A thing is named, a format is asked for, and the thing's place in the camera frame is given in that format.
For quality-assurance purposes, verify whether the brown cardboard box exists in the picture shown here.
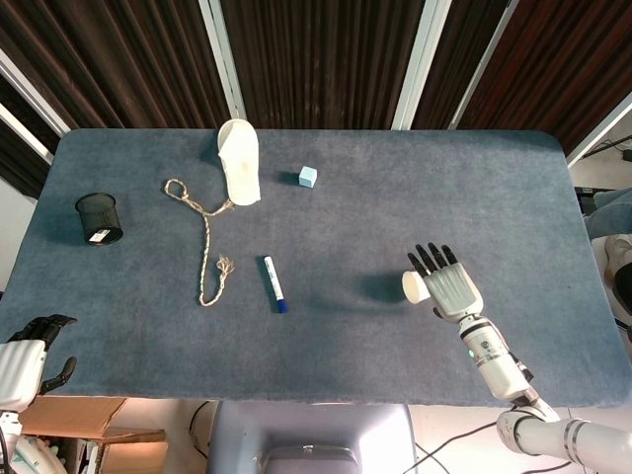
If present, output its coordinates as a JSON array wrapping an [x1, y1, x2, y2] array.
[[19, 396, 167, 474]]

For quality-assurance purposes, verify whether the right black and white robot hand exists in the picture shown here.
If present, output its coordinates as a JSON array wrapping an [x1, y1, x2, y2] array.
[[407, 242, 486, 323]]

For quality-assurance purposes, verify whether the blue capped white marker pen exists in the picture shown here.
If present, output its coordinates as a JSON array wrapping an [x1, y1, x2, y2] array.
[[262, 255, 290, 315]]

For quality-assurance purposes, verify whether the white slipper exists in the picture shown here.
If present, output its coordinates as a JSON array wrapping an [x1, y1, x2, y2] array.
[[217, 118, 262, 206]]

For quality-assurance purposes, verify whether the grey robot torso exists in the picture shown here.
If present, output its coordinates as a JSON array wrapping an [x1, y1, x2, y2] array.
[[205, 402, 417, 474]]

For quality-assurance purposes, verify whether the white paper cup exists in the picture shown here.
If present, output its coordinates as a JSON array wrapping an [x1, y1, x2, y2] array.
[[401, 270, 433, 305]]

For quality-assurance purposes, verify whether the beige braided rope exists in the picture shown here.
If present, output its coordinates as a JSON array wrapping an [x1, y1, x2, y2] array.
[[164, 178, 237, 307]]

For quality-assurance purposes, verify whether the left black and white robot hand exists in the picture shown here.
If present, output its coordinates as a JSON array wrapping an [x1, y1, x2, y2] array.
[[0, 314, 79, 412]]

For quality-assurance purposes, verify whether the white sneaker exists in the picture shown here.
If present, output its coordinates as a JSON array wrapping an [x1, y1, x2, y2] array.
[[591, 233, 632, 297]]

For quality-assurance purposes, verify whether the black mesh pen holder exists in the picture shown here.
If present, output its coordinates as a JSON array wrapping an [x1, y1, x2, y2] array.
[[75, 192, 124, 247]]

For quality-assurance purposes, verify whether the black floor cable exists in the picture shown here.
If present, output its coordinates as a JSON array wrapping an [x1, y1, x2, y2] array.
[[414, 419, 574, 474], [189, 400, 213, 458]]

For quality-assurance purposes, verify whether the blue table cloth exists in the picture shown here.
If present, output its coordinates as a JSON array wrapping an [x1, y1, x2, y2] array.
[[0, 128, 625, 410]]

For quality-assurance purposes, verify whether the white frame post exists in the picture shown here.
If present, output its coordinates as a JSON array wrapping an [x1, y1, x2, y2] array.
[[447, 0, 520, 131], [566, 92, 632, 168], [0, 47, 71, 138], [0, 102, 54, 165], [391, 0, 441, 131], [198, 0, 248, 120]]

